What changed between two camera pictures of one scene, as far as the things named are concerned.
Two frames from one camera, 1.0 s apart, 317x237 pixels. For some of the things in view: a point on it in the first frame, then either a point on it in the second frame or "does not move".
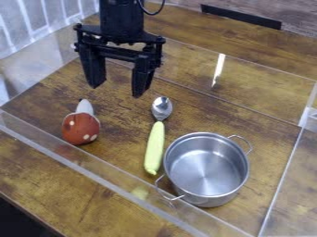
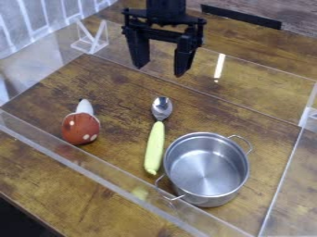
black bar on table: [242, 17] does not move
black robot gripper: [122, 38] → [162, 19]
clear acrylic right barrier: [291, 217] does not move
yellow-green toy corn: [160, 110] does not move
